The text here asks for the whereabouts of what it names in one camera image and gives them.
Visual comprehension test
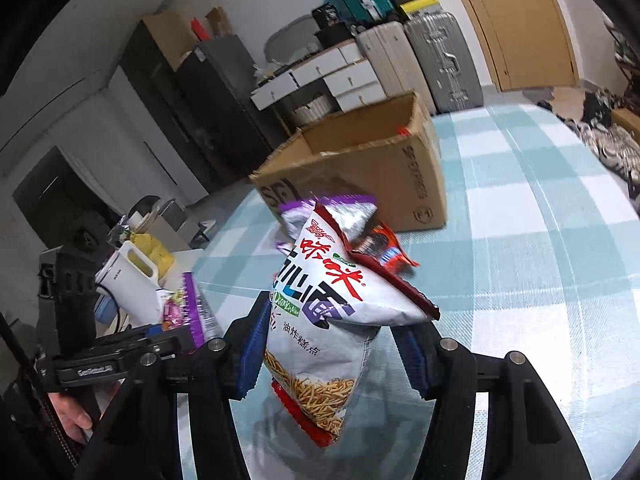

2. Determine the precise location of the grey arched mirror frame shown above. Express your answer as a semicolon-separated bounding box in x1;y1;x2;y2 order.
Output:
264;15;321;62

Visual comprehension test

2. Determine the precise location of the white red noodle snack bag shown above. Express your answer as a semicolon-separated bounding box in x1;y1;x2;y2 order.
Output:
264;200;442;448

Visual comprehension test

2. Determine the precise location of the grey bin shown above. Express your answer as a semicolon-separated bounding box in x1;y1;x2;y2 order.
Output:
126;194;209;252

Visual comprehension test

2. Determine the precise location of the brown paper bag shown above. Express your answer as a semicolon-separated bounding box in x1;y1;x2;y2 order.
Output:
206;6;231;36

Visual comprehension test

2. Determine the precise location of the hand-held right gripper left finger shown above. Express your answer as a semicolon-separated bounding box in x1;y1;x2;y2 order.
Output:
75;292;273;480

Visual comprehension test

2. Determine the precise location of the black canister white label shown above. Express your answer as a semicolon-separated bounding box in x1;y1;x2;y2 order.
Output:
311;4;346;29

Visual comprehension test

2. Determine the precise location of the brown cardboard box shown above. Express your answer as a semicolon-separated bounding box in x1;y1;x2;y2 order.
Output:
249;91;447;233

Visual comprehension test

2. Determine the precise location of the black bag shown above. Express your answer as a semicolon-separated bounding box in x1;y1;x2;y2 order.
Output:
315;24;356;49

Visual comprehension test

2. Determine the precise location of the red paper bag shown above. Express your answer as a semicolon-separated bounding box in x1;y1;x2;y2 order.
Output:
190;17;214;44

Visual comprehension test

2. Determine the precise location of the person's left hand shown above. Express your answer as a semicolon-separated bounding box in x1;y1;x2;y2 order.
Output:
50;384;121;444

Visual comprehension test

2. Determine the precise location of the dark wardrobe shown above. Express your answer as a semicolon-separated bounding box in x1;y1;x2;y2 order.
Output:
117;10;223;197

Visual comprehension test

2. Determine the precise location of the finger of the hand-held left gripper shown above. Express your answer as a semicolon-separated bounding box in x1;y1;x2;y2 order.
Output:
94;324;197;362

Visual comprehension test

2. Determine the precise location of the grey white woven basket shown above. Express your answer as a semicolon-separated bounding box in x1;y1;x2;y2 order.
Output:
290;94;339;129

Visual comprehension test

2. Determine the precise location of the pile of loose shoes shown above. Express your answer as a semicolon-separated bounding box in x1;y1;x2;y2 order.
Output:
537;87;640;184

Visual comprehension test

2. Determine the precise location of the yellow bag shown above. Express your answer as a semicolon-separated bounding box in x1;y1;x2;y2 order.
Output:
131;232;176;277

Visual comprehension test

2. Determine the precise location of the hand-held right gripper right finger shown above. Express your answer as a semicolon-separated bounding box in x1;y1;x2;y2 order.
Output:
390;324;593;480

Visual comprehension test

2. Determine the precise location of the beige suitcase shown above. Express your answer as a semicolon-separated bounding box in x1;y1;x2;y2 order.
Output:
356;21;437;112

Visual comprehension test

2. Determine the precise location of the wooden door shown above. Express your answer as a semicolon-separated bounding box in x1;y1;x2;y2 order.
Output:
440;0;584;94

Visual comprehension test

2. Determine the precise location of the white electric kettle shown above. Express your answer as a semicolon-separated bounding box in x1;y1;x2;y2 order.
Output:
95;240;167;327

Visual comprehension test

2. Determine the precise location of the small brown box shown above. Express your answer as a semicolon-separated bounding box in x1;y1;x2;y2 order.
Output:
612;107;640;142

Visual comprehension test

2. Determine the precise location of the purple grape snack bag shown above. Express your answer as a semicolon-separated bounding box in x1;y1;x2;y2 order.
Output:
161;272;212;353

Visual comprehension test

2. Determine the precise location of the red brown pie packet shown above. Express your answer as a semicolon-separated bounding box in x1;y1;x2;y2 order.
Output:
350;223;420;272

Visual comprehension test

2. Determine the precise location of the dark grey fridge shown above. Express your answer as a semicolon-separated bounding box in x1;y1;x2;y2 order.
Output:
172;37;292;187

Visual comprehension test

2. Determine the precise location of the white desk with drawers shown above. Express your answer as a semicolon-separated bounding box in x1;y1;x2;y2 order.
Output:
250;40;389;127

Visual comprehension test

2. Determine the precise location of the purple silver snack bag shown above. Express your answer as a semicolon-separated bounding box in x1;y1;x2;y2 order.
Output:
278;194;379;252

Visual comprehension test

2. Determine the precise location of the silver suitcase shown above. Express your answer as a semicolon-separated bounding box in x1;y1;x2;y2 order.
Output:
404;10;485;114

